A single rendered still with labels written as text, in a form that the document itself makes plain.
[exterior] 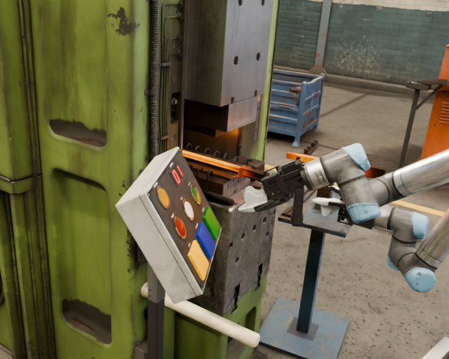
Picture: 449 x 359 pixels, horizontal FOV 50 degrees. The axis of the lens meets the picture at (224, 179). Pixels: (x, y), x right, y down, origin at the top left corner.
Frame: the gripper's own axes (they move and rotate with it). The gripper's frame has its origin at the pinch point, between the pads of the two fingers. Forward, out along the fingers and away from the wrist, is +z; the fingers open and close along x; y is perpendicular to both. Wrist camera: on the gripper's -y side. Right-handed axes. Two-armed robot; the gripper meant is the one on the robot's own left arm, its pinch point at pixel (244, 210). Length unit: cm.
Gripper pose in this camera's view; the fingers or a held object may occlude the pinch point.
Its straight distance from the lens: 133.1
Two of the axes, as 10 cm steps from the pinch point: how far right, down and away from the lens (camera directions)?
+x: -1.3, 3.6, -9.2
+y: -4.4, -8.6, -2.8
